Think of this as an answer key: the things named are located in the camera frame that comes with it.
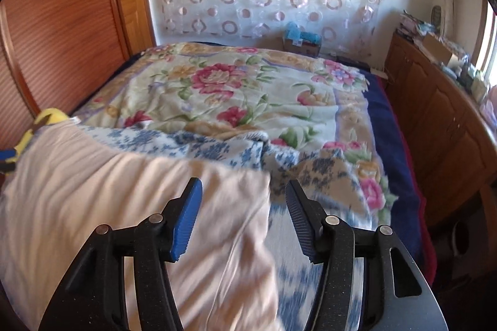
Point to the beige t-shirt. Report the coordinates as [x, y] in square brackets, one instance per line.
[97, 199]

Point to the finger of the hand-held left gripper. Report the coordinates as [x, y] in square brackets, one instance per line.
[4, 155]

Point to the dark oval fan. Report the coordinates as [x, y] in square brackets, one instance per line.
[437, 13]

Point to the yellow plush toy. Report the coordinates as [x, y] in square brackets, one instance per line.
[48, 117]

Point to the open cardboard box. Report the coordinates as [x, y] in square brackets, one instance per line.
[437, 47]

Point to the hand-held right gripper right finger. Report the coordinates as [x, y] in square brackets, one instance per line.
[301, 222]

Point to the blue floral bed cover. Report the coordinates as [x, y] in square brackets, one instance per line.
[155, 144]

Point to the dark chair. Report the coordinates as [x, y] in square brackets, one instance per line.
[477, 222]

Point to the small cardboard box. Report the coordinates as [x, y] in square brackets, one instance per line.
[301, 47]

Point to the pink floral blanket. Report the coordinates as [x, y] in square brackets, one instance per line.
[233, 90]

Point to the long wooden cabinet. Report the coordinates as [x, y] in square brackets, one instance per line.
[438, 113]

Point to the wooden framed window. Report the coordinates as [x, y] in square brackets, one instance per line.
[490, 51]

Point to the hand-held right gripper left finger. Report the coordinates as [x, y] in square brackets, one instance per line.
[186, 222]

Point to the pile of mixed cloths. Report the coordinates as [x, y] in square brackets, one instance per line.
[409, 24]

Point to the wooden slatted wardrobe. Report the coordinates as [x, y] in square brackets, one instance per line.
[70, 24]

